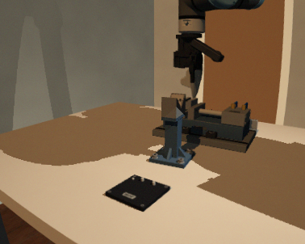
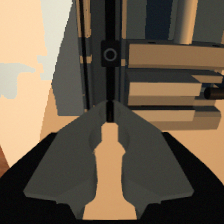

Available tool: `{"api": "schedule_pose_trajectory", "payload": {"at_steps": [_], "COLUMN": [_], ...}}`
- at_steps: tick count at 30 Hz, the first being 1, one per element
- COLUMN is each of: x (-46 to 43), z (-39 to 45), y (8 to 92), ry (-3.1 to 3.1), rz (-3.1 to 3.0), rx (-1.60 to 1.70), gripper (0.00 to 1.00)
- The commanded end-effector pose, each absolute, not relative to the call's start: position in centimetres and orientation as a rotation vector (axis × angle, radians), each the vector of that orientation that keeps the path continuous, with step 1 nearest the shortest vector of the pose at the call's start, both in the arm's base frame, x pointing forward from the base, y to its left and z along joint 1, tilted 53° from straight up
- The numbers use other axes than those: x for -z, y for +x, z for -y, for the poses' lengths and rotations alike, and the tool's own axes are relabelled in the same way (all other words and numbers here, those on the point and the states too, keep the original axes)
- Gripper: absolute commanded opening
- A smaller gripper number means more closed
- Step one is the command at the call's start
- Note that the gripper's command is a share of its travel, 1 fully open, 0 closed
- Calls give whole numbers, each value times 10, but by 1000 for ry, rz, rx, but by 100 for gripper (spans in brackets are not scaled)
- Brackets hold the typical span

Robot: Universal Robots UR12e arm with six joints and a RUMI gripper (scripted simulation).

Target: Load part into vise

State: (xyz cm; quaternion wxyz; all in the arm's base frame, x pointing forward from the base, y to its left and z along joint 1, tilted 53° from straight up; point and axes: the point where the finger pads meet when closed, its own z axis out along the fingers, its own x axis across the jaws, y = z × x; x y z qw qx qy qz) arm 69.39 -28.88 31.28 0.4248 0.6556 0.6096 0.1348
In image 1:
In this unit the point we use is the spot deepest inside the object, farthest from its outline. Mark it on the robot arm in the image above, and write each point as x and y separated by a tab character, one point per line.
191	19

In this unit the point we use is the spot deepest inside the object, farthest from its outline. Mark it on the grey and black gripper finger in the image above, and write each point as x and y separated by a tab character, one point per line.
190	79
200	72

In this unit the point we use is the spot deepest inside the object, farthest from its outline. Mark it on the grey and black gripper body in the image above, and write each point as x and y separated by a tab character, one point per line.
186	53

